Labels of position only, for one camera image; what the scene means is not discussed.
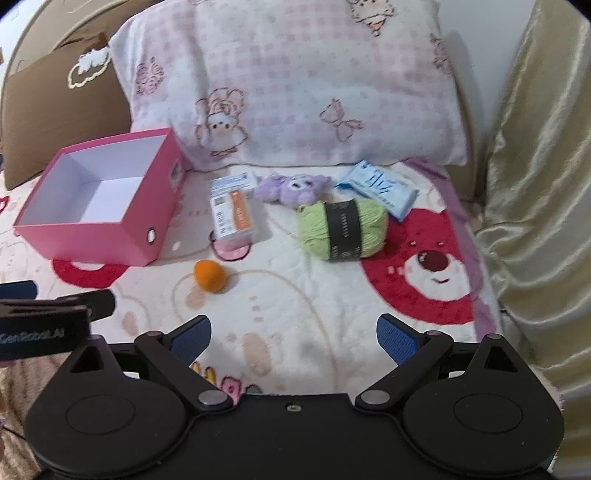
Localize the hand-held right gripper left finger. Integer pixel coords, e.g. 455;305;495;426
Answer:
62;316;234;413

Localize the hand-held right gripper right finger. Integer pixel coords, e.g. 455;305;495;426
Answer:
355;314;529;411

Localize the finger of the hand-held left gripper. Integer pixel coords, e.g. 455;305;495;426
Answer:
0;281;38;302
0;290;116;320

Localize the orange pompom ball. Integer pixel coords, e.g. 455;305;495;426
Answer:
194;260;227;292

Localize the pink cardboard box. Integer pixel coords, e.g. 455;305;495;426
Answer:
13;128;189;267

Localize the clear case with orange label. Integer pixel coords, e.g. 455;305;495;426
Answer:
210;187;259;244

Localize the green yarn ball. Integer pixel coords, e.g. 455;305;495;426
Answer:
297;199;389;263

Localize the blue wet wipes packet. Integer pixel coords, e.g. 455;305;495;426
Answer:
335;160;419;222

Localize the purple plush toy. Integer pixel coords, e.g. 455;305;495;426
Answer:
255;173;332;210

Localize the person's beige fuzzy clothing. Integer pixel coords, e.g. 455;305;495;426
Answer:
0;360;63;418

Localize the printed blanket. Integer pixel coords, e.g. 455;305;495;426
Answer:
0;157;504;398

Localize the brown pillow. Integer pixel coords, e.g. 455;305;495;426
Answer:
0;32;134;190

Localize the gold satin pillow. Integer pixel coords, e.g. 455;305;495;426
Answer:
475;0;591;402

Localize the pink checked pillow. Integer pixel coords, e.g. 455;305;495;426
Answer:
108;0;469;167

